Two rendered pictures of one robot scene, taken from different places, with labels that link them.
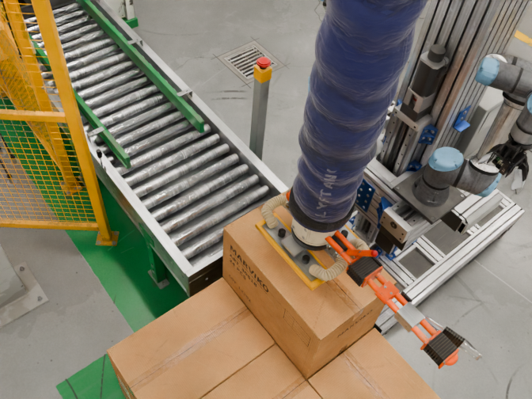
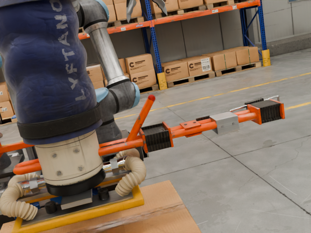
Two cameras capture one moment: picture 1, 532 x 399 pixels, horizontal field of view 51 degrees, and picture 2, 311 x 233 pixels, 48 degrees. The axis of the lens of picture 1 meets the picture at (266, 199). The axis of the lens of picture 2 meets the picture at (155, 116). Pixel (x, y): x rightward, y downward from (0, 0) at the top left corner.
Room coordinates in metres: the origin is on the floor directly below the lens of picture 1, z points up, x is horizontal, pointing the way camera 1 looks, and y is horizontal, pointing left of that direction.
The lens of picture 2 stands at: (0.42, 0.44, 1.50)
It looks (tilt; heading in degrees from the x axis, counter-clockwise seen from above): 14 degrees down; 305
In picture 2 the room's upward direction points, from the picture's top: 11 degrees counter-clockwise
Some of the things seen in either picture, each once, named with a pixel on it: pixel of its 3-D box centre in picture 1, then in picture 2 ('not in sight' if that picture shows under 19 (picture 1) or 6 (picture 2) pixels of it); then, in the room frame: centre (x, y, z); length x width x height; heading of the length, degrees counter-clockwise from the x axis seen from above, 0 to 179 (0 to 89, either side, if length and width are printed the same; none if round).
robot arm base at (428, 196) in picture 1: (433, 184); (103, 130); (1.50, -0.68, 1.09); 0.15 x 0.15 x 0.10
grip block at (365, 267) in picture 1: (364, 268); (155, 137); (1.00, -0.36, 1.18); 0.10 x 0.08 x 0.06; 133
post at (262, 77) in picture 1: (256, 136); not in sight; (2.21, 0.09, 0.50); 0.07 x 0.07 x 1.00; 44
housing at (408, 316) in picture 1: (408, 317); (224, 122); (0.84, -0.51, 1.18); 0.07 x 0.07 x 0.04; 43
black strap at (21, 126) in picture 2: (322, 199); (60, 118); (1.18, -0.19, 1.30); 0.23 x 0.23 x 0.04
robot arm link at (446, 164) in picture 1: (444, 166); (99, 104); (1.49, -0.68, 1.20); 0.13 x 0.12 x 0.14; 71
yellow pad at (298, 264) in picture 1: (293, 247); (78, 204); (1.12, -0.12, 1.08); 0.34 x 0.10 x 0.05; 43
